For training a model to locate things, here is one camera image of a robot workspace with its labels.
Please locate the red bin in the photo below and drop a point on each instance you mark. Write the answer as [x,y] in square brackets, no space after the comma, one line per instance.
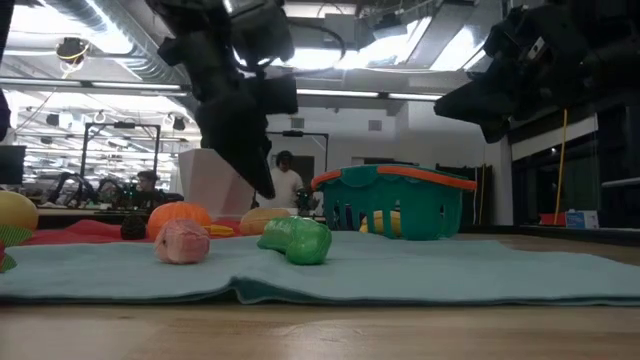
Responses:
[552,218]

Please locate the black metal rig frame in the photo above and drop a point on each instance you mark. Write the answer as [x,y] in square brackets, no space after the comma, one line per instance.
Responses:
[122,125]

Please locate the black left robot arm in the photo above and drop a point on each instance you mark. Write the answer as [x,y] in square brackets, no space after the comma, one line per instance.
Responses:
[190,15]

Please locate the orange toy fruit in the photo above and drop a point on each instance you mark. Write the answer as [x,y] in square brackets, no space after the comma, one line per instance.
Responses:
[177,214]

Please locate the person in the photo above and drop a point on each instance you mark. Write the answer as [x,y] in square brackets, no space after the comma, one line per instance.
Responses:
[147,180]
[287,182]

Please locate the yellow toy squash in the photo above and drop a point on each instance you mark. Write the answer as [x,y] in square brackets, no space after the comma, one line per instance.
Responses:
[220,230]

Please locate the tan toy bread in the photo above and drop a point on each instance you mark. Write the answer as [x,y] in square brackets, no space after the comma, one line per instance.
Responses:
[262,219]

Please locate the teal basket orange rim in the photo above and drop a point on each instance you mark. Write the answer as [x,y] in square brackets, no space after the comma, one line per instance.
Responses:
[425,205]

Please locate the black hanging spotlight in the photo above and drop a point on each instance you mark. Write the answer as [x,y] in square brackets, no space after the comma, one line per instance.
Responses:
[179,124]
[52,120]

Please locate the yellow toy banana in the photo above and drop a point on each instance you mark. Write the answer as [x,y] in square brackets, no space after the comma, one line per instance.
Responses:
[382,224]

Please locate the teal cloth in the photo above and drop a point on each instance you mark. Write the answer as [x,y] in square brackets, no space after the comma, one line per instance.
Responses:
[400,275]

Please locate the black ceiling dome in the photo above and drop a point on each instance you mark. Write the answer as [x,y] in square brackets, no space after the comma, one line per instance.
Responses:
[72,50]

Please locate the long ceiling light strip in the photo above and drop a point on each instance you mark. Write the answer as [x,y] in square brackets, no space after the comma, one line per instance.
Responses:
[350,93]

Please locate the white hexagonal planter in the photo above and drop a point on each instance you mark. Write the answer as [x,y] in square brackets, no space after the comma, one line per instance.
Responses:
[205,180]

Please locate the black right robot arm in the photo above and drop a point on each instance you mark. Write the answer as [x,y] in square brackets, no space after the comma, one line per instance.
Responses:
[610,50]

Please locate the black background monitor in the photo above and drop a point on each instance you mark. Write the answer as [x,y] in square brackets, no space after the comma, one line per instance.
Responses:
[12,165]

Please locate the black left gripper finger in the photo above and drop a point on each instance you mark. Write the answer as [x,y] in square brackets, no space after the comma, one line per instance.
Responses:
[257,145]
[227,140]

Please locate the grey wall vent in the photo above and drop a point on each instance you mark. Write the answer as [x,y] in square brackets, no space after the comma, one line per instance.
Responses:
[298,123]
[375,125]

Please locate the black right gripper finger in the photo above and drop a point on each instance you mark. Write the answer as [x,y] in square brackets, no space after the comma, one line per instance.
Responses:
[495,131]
[470,102]

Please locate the red cloth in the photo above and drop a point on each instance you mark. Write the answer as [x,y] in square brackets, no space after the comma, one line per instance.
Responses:
[85,231]

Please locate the blue and white box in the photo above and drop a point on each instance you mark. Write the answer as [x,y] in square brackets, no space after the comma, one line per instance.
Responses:
[582,219]

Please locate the background work table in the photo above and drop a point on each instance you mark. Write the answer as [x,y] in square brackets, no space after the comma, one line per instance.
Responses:
[75,217]

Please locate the yellow toy lemon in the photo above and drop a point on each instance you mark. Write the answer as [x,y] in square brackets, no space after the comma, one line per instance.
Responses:
[17,210]

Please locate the dark toy blackberry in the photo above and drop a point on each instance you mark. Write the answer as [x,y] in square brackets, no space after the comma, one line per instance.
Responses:
[133,228]

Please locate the green toy bell pepper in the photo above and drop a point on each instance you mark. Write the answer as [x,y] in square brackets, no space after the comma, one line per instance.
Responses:
[300,242]

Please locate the red toy strawberry green leaves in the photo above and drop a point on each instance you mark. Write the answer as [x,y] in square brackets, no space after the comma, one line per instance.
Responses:
[12,237]

